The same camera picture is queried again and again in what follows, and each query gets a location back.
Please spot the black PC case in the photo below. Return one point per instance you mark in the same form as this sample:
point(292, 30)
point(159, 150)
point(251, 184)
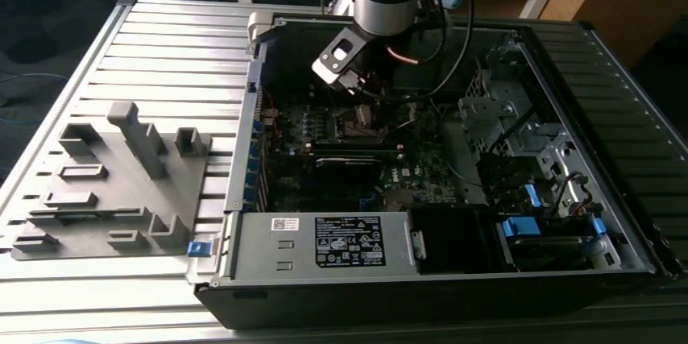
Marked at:
point(376, 303)

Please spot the grey parts rack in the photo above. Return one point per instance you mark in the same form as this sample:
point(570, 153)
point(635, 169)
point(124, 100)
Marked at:
point(123, 199)

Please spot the silver metal drive cage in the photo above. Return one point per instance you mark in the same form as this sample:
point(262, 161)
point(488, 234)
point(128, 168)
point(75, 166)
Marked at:
point(484, 110)

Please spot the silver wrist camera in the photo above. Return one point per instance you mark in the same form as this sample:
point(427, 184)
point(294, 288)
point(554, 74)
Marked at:
point(339, 56)

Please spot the silver CPU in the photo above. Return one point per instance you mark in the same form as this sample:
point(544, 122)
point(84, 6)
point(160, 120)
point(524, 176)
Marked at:
point(367, 116)

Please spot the black RAM slot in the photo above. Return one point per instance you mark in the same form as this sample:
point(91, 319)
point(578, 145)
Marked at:
point(358, 152)
point(355, 146)

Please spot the blue disk carrier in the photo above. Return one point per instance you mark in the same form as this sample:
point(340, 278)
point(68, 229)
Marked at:
point(531, 196)
point(519, 226)

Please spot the blue case latch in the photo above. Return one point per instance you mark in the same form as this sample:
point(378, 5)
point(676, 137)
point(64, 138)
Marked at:
point(198, 248)

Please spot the brown chipset heatsink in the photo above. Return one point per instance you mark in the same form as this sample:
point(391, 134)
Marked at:
point(399, 197)

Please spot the grey case latch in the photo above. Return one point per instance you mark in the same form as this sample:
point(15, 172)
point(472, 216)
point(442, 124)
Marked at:
point(260, 26)

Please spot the CPU socket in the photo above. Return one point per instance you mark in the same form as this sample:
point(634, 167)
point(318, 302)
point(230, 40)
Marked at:
point(344, 134)

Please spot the green motherboard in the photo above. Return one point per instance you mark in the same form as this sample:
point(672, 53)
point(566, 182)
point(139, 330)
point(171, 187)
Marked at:
point(424, 175)

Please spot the metal locking lever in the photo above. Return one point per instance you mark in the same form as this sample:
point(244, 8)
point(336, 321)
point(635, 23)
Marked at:
point(403, 124)

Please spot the grey power supply unit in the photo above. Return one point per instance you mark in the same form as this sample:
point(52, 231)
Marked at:
point(268, 247)

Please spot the black graphics card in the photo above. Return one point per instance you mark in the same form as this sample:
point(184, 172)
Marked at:
point(350, 162)

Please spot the black fan shroud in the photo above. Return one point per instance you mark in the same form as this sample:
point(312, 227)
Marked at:
point(451, 239)

